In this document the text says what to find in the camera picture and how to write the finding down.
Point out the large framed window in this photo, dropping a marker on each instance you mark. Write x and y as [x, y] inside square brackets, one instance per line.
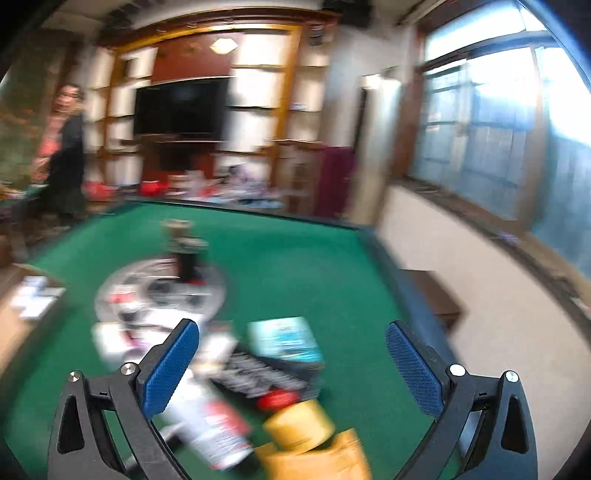
[485, 138]

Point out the black flat television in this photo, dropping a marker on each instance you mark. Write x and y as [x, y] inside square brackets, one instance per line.
[182, 108]

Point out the round grey table panel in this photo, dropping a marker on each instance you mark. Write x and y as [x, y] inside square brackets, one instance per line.
[138, 281]

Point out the yellow packet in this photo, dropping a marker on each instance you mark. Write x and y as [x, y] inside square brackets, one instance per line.
[332, 461]

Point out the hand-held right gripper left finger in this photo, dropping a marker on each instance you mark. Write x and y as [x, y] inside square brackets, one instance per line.
[171, 369]

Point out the red bag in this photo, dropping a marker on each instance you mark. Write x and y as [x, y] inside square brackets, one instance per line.
[152, 187]

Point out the wooden wall shelf unit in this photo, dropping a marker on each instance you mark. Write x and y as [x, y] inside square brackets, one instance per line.
[258, 92]

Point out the maroon cloth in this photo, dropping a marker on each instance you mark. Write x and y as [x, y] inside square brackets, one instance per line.
[334, 180]

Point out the black marker olive cap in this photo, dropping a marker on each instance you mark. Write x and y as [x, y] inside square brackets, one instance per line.
[256, 383]

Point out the white bottle red label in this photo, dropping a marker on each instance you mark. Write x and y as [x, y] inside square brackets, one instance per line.
[217, 424]

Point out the cardboard box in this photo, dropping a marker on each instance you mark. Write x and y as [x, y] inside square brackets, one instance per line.
[14, 332]

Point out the green felt game table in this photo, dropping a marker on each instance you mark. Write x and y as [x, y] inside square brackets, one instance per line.
[300, 277]

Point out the brown wooden stool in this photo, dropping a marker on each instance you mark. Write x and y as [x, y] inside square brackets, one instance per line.
[434, 295]

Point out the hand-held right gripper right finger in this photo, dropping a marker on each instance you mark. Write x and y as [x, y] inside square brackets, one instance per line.
[415, 369]

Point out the standing air conditioner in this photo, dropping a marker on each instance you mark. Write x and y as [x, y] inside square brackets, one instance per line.
[378, 147]

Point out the dark bottle with cork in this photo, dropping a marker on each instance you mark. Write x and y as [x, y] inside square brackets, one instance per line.
[187, 258]

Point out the yellow tape roll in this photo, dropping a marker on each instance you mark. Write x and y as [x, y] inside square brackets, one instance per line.
[300, 424]

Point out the pile of clothes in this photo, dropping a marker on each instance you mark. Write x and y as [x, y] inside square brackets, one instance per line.
[231, 184]

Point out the teal packet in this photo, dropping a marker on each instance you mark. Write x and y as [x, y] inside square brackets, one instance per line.
[286, 341]

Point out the small white carton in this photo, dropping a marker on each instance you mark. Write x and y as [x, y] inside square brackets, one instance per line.
[115, 339]

